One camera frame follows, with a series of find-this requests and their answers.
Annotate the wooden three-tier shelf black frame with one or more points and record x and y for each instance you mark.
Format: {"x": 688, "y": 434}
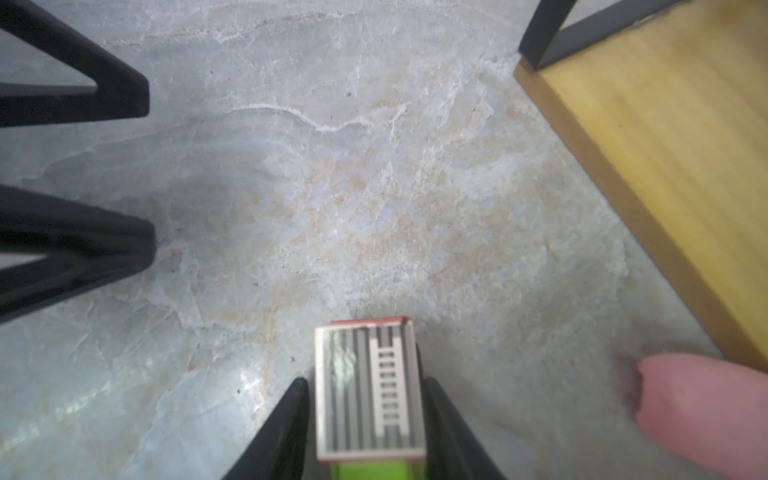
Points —
{"x": 664, "y": 105}

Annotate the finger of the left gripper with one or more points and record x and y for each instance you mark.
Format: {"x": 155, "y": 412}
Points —
{"x": 79, "y": 248}
{"x": 53, "y": 74}

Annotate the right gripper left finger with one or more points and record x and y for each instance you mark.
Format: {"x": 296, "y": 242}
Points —
{"x": 278, "y": 449}

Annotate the pink pig near shelf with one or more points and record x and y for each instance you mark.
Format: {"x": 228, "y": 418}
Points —
{"x": 709, "y": 411}

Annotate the green truck with box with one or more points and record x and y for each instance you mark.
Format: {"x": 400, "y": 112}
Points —
{"x": 369, "y": 415}

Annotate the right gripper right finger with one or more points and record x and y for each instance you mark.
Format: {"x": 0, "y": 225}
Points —
{"x": 453, "y": 451}

